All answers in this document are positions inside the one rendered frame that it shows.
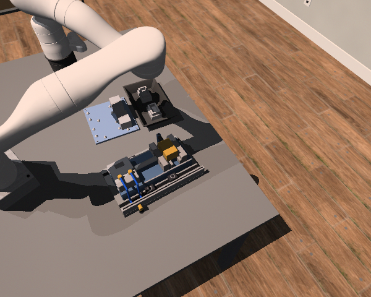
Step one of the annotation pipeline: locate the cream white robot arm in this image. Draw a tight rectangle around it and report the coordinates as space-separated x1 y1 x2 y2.
0 0 166 189

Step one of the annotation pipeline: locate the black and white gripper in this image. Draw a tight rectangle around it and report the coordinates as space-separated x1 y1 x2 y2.
40 32 87 72

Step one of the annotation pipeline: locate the yellow block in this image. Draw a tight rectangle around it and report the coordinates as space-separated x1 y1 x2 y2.
158 138 178 161

